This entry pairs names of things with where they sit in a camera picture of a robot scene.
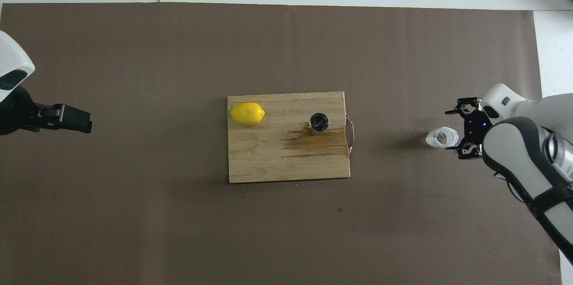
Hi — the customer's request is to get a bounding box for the steel jigger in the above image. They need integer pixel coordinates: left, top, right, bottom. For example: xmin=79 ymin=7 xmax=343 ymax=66
xmin=309 ymin=112 xmax=330 ymax=134

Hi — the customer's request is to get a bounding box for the wooden cutting board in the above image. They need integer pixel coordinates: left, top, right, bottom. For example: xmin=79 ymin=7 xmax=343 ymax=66
xmin=227 ymin=91 xmax=356 ymax=183

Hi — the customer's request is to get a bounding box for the brown paper table mat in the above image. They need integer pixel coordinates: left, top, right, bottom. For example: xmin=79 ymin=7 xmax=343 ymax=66
xmin=0 ymin=2 xmax=563 ymax=285

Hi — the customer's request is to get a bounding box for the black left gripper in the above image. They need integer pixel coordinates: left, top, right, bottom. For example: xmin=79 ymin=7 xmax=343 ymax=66
xmin=0 ymin=86 xmax=93 ymax=136

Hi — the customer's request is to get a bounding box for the yellow lemon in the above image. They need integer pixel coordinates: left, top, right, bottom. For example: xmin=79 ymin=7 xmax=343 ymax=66
xmin=228 ymin=102 xmax=266 ymax=126

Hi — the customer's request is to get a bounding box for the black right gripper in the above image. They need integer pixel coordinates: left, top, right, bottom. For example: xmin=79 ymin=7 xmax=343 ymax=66
xmin=445 ymin=97 xmax=493 ymax=161

